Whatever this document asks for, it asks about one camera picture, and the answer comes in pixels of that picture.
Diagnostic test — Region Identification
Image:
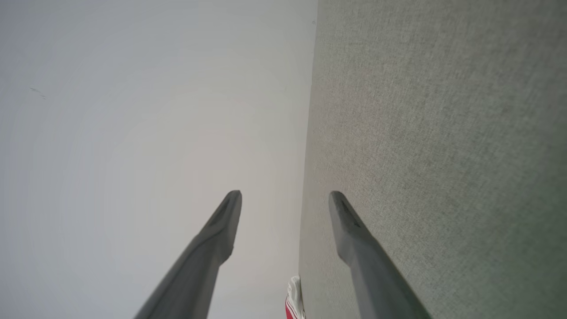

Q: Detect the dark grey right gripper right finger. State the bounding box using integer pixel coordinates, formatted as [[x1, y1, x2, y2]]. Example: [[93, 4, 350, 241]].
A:
[[329, 191, 432, 319]]

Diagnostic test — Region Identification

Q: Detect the red white basketball jersey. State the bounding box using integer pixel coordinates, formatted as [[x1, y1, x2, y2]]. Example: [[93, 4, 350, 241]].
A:
[[285, 276, 306, 319]]

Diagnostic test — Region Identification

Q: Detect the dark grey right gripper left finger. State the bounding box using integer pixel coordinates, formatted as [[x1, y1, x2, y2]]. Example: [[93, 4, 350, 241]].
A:
[[134, 191, 242, 319]]

